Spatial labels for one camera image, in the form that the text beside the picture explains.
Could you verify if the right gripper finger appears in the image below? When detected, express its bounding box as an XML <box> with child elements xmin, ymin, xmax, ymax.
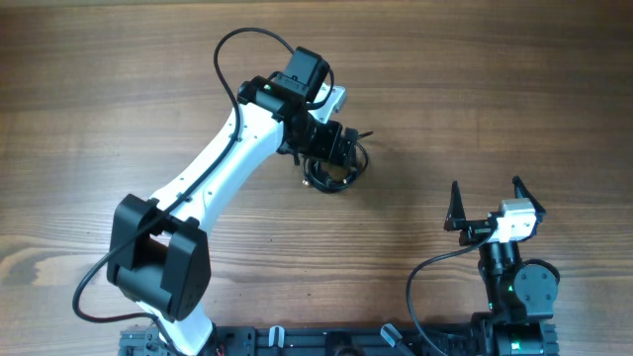
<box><xmin>444</xmin><ymin>181</ymin><xmax>467</xmax><ymax>231</ymax></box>
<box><xmin>512</xmin><ymin>175</ymin><xmax>546</xmax><ymax>218</ymax></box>

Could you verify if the black usb cable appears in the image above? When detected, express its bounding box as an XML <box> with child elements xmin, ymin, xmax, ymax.
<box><xmin>316</xmin><ymin>131</ymin><xmax>375</xmax><ymax>194</ymax></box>

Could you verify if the black cable gold plug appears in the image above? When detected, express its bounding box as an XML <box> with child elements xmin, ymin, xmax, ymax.
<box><xmin>302</xmin><ymin>158</ymin><xmax>350</xmax><ymax>194</ymax></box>

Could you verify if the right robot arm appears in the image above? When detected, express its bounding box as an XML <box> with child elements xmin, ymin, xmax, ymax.
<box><xmin>444</xmin><ymin>176</ymin><xmax>561</xmax><ymax>356</ymax></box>

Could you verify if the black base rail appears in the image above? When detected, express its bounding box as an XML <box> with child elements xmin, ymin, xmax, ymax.
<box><xmin>118</xmin><ymin>323</ymin><xmax>560</xmax><ymax>356</ymax></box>

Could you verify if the right camera cable black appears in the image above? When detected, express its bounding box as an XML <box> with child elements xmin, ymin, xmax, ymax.
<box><xmin>405</xmin><ymin>232</ymin><xmax>492</xmax><ymax>356</ymax></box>

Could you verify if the camera cable black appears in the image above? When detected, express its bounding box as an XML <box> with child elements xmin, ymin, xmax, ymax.
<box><xmin>405</xmin><ymin>232</ymin><xmax>492</xmax><ymax>356</ymax></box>
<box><xmin>71</xmin><ymin>27</ymin><xmax>336</xmax><ymax>356</ymax></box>

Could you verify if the left camera cable black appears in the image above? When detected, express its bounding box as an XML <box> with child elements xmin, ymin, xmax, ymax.
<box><xmin>71</xmin><ymin>27</ymin><xmax>336</xmax><ymax>356</ymax></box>

